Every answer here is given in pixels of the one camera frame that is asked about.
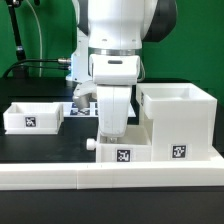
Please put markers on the white rear drawer box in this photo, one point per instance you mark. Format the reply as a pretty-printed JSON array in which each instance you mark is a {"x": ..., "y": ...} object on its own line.
[{"x": 33, "y": 118}]

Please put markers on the black camera stand pole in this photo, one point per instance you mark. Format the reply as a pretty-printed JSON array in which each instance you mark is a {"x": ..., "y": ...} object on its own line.
[{"x": 22, "y": 71}]

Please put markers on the white drawer box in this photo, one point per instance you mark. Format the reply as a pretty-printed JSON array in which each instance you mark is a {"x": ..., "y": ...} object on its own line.
[
  {"x": 134, "y": 146},
  {"x": 33, "y": 118}
]

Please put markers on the white L-shaped fence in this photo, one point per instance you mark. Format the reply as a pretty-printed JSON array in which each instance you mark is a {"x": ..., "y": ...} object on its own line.
[{"x": 110, "y": 175}]

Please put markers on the white front drawer box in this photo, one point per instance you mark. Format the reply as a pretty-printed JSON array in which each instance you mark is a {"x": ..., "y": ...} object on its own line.
[{"x": 134, "y": 146}]

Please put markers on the white marker sheet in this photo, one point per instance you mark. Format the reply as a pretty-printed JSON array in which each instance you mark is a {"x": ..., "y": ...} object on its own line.
[{"x": 71, "y": 110}]

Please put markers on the white drawer cabinet housing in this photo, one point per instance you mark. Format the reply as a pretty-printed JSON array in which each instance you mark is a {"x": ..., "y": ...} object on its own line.
[{"x": 178, "y": 121}]

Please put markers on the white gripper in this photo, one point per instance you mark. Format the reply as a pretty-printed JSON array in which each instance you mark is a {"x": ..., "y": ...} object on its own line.
[{"x": 112, "y": 80}]

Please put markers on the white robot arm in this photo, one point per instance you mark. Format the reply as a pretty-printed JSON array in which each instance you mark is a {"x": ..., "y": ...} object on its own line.
[{"x": 117, "y": 28}]

